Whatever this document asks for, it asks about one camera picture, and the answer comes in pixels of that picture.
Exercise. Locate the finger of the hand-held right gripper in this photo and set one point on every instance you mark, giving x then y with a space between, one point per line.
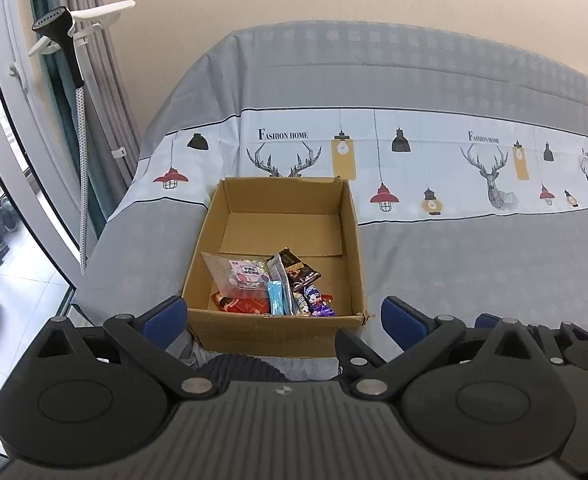
579 345

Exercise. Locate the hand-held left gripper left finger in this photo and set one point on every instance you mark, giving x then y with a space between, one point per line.
166 317

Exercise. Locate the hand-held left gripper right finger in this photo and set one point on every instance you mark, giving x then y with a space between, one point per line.
404 322

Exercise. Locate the red gold candy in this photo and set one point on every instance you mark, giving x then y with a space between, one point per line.
222 301

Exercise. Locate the clear bag with pink label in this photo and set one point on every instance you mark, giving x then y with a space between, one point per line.
234 272

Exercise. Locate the red square snack packet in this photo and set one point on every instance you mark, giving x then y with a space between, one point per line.
251 306

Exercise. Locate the purple snack packet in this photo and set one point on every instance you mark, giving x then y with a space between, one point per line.
316 302

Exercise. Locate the brown cardboard box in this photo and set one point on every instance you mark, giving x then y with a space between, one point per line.
274 330

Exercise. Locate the silver blue snack packet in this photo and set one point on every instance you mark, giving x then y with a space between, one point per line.
279 295

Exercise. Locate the black snack packet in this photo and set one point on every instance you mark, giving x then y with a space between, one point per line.
296 267

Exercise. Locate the grey printed bedsheet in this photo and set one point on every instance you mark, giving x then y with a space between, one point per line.
449 270

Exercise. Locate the dark ribbed cloth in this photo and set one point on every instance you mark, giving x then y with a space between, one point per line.
244 367

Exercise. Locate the white curtain clip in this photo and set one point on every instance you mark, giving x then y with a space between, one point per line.
119 152

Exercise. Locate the grey curtain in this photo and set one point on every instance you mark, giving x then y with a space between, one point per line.
104 100

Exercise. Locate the green curtain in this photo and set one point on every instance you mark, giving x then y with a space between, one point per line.
49 60

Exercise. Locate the black garment steamer head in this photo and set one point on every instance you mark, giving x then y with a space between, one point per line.
66 45

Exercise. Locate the white plastic hanger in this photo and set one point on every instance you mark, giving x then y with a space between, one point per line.
94 17

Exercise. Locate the white window frame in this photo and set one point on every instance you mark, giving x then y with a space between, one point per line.
19 125

